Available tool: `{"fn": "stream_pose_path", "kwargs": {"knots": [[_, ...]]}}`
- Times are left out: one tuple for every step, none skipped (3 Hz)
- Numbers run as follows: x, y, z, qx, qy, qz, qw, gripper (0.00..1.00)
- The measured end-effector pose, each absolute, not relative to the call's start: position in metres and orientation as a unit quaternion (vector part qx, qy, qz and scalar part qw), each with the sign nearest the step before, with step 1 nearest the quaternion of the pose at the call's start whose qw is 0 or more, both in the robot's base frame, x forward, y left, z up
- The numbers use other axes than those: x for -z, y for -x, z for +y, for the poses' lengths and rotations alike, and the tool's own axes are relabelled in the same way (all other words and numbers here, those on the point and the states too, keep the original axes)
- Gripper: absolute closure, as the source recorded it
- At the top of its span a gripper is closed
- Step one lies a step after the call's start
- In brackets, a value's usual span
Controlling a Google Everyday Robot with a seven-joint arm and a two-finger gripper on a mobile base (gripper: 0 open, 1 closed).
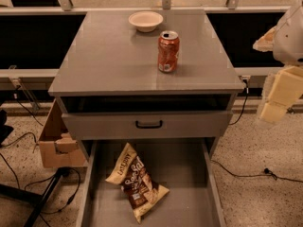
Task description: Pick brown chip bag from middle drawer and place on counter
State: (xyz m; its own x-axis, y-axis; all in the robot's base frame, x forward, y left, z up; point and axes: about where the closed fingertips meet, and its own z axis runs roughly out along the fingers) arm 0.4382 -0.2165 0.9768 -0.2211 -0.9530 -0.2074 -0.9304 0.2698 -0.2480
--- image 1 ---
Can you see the orange soda can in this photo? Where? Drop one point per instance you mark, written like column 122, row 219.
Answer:
column 168, row 51

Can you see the cardboard box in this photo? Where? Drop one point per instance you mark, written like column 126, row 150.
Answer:
column 57, row 147

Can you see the grey drawer cabinet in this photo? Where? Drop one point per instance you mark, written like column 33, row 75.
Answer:
column 112, row 69

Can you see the metal railing frame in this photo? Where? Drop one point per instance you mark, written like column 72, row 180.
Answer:
column 32, row 43

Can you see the grey top drawer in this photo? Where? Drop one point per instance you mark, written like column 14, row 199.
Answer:
column 115, row 126

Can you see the black stand legs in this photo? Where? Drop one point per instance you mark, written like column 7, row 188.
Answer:
column 37, row 201

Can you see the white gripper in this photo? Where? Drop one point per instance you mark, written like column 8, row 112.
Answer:
column 290, row 44

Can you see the open grey middle drawer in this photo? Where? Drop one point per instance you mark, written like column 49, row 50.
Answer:
column 183, row 167

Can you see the white paper bowl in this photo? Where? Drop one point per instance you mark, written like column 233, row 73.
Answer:
column 146, row 21

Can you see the brown chip bag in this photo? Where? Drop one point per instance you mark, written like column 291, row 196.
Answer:
column 131, row 174

